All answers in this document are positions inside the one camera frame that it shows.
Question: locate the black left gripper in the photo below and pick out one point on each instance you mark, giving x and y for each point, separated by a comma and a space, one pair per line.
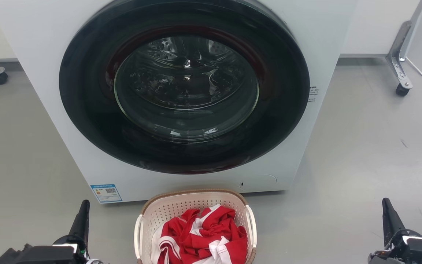
46, 255

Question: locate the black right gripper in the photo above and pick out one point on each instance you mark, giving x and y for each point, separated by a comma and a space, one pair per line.
416, 249

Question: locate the cream perforated laundry basket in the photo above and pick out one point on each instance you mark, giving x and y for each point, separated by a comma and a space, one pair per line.
174, 205

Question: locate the red and white garment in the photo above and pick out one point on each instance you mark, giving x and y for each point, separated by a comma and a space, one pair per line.
211, 229

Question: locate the blue energy label sticker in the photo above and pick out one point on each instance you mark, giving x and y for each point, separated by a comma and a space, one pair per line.
106, 193

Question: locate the black round washer door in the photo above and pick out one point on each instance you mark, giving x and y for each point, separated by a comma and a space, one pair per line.
86, 110

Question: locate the silver metal stand leg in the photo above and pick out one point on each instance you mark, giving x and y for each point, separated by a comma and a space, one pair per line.
400, 44

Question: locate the white front-load washing machine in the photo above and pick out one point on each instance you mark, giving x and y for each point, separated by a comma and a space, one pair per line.
46, 44

